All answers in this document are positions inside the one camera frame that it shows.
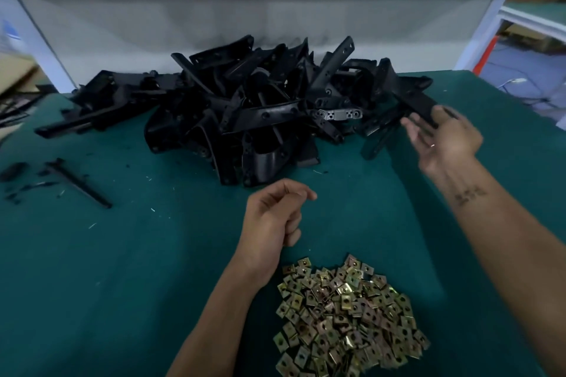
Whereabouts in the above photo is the person's right hand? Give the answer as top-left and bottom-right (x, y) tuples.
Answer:
(400, 104), (485, 181)

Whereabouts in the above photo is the person's left hand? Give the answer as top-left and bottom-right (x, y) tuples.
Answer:
(234, 178), (318, 287)

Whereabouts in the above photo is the black plastic bracket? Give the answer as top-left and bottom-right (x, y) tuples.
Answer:
(376, 58), (461, 139)

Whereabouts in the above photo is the pile of black plastic brackets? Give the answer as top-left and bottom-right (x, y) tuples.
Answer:
(35, 34), (435, 188)

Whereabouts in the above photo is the pile of brass clip nuts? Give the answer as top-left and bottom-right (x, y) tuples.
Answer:
(272, 254), (432, 377)

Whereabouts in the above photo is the person's left forearm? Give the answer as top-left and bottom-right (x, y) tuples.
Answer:
(166, 257), (271, 377)

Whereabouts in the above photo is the person's right forearm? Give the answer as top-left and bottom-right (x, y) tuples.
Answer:
(435, 153), (566, 377)

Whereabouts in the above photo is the green table cloth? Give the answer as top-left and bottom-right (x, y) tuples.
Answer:
(0, 67), (566, 377)

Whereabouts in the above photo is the thin black plastic strip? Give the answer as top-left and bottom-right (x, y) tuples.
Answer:
(44, 157), (113, 209)

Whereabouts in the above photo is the small black plastic scrap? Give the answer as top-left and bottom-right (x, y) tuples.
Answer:
(0, 162), (29, 183)

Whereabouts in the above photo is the brown cardboard piece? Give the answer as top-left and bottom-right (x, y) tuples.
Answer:
(0, 54), (41, 95)

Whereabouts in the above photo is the white metal rack frame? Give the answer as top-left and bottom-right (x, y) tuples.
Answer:
(455, 0), (566, 73)

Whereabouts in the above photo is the white metal post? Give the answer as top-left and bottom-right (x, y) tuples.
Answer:
(0, 0), (76, 93)

